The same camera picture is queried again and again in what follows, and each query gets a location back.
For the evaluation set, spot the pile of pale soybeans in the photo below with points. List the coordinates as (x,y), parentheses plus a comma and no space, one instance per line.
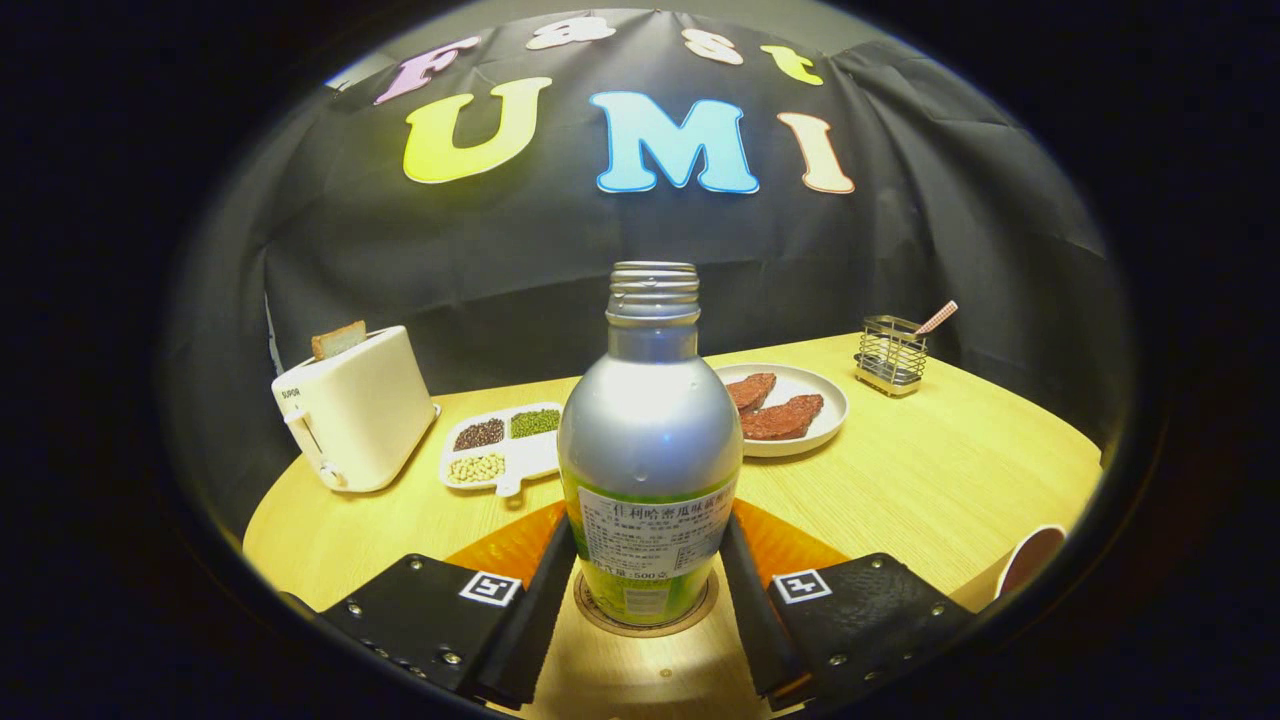
(476,468)

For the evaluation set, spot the pile of green beans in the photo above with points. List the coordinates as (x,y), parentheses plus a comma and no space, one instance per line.
(535,423)

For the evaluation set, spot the pile of dark red beans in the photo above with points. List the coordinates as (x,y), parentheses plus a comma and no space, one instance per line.
(480,434)

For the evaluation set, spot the silver bottle with green label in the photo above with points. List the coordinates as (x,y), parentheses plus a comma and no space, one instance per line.
(648,430)

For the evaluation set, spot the brown meat slice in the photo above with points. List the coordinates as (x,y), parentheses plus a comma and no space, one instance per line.
(785,418)
(752,390)

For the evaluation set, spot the white divided dish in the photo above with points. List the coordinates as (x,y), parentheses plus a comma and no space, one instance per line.
(535,455)

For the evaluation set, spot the pink striped straw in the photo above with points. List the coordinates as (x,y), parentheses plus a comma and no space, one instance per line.
(938,317)

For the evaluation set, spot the wooden table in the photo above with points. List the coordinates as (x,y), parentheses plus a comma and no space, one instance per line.
(920,480)

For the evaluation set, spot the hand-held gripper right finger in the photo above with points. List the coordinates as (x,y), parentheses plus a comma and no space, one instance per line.
(752,620)

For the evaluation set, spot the round brown cork coaster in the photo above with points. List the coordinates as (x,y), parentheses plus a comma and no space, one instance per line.
(590,613)

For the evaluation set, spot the toast slice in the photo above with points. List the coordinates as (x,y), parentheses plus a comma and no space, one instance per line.
(338,340)

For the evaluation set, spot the black backdrop cloth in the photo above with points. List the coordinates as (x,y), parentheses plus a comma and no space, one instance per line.
(450,250)

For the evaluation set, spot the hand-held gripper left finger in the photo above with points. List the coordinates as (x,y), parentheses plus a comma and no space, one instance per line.
(530,630)

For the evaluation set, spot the white round plate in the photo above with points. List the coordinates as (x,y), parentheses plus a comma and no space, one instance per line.
(825,385)

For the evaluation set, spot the white toaster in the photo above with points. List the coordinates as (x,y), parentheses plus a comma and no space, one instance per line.
(360,410)

